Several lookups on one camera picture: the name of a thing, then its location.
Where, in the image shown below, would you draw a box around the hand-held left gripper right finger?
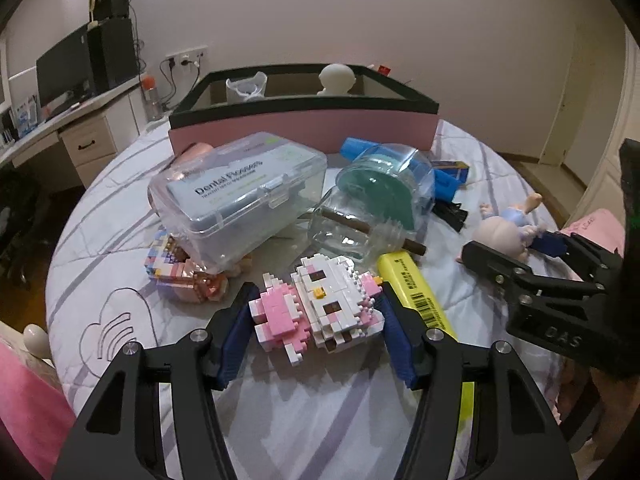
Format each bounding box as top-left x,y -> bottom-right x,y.
375,286 -> 576,480

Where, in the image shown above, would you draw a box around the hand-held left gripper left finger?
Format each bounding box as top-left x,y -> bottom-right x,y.
51,282 -> 258,480

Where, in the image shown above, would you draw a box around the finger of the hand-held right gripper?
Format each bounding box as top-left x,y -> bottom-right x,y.
531,231 -> 625,283
460,240 -> 608,311

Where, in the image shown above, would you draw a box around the baby doll figurine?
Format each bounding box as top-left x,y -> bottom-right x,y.
455,192 -> 546,263

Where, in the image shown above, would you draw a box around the yellow highlighter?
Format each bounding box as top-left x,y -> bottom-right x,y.
375,251 -> 476,441

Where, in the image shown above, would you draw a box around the pink white brick cat figure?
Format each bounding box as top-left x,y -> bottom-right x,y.
248,255 -> 386,361

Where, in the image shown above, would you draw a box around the pastel brick figure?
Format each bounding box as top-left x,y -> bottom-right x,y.
145,230 -> 193,291

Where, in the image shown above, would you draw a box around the clear glass bottle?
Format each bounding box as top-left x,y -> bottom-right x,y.
307,192 -> 406,263

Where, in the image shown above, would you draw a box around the clear jar with green lid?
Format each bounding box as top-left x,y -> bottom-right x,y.
334,143 -> 437,233

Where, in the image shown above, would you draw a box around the clear plastic case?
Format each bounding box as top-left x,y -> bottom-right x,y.
148,131 -> 328,271

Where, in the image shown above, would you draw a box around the pink storage box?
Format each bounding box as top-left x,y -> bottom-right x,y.
168,63 -> 440,153

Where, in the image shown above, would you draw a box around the person's right hand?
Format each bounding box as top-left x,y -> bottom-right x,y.
554,360 -> 608,453

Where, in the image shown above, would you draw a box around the pink paper note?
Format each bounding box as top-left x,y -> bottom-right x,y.
567,208 -> 626,256

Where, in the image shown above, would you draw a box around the black hair clip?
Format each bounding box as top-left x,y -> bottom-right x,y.
431,199 -> 469,233

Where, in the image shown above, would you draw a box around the brown stick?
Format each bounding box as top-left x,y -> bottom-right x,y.
320,208 -> 427,256

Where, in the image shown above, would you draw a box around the dark blue packet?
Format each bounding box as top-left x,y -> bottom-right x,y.
430,160 -> 471,188

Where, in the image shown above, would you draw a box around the white door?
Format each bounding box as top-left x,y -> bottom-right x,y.
540,25 -> 626,171

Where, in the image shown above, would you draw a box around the blue highlighter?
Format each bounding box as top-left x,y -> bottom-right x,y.
341,136 -> 461,202

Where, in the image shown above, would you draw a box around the white round knob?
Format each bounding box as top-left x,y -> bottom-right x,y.
22,324 -> 51,361

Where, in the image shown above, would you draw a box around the pink cloth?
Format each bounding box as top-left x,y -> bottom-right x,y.
0,340 -> 76,480

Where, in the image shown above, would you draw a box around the white doll head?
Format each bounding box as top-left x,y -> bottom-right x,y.
318,63 -> 358,96

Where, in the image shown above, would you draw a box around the white desk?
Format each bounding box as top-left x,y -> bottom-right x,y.
0,77 -> 146,196

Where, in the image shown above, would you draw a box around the black office chair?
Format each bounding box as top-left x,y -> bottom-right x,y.
0,165 -> 51,286

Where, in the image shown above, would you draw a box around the small white hair dryer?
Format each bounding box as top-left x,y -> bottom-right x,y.
226,72 -> 266,103

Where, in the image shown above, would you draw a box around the bottle with orange cap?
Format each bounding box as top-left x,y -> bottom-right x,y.
141,75 -> 164,122

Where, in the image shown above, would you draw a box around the blue boxes on desk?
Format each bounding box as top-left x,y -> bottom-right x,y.
10,95 -> 41,136

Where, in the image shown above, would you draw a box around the black computer tower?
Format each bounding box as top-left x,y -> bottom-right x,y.
87,17 -> 138,93

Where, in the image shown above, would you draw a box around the black computer monitor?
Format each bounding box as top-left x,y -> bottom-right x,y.
36,22 -> 93,111

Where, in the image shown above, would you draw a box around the black speaker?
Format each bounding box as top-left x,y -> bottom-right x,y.
95,0 -> 130,20

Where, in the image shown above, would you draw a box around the black power cable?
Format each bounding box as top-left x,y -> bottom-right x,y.
159,56 -> 177,111

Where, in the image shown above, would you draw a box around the white wall socket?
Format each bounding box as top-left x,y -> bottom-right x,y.
165,46 -> 208,68

